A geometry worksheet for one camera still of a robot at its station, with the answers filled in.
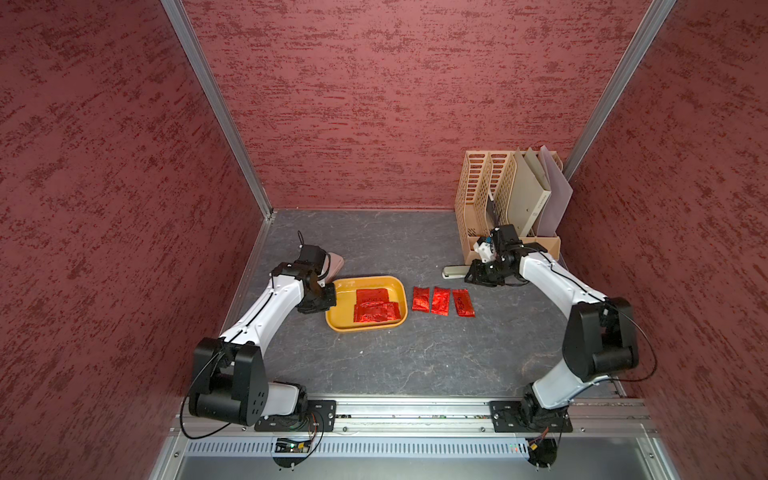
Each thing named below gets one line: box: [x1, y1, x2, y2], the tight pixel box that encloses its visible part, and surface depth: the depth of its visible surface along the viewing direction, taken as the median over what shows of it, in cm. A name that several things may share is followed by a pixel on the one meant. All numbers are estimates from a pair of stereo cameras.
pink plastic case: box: [325, 252, 345, 283], surface depth 105 cm
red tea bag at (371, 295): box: [355, 288, 389, 305], surface depth 95 cm
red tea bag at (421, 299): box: [412, 286, 431, 313], surface depth 96 cm
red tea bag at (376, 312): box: [354, 301, 401, 323], surface depth 91 cm
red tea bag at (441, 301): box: [431, 286, 451, 317], surface depth 97 cm
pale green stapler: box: [442, 266, 470, 279], surface depth 102 cm
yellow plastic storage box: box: [325, 275, 408, 333], surface depth 93 cm
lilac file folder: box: [537, 145, 574, 237], surface depth 94 cm
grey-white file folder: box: [507, 147, 551, 238], surface depth 96 cm
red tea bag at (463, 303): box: [452, 289, 476, 318], surface depth 97 cm
